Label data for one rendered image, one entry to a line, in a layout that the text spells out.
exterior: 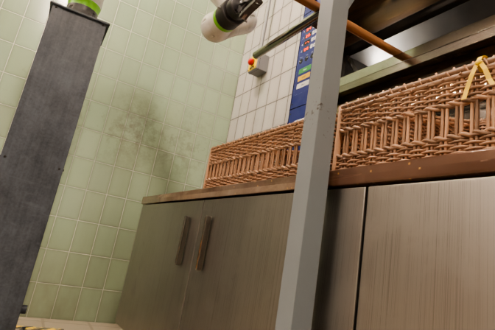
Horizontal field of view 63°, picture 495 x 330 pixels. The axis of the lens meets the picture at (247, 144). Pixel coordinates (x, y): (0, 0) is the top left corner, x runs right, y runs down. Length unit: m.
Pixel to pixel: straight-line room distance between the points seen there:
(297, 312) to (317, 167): 0.23
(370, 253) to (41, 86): 1.31
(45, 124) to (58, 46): 0.30
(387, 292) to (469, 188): 0.18
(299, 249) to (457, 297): 0.23
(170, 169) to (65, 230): 0.60
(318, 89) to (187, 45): 1.83
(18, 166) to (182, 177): 0.99
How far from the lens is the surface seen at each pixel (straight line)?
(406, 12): 1.66
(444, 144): 0.65
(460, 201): 0.56
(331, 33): 0.78
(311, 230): 0.67
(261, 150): 1.04
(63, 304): 2.19
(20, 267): 1.58
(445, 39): 1.44
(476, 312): 0.53
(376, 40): 1.48
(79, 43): 1.71
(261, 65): 2.27
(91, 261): 2.18
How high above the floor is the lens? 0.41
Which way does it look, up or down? 16 degrees up
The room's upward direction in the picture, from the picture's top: 10 degrees clockwise
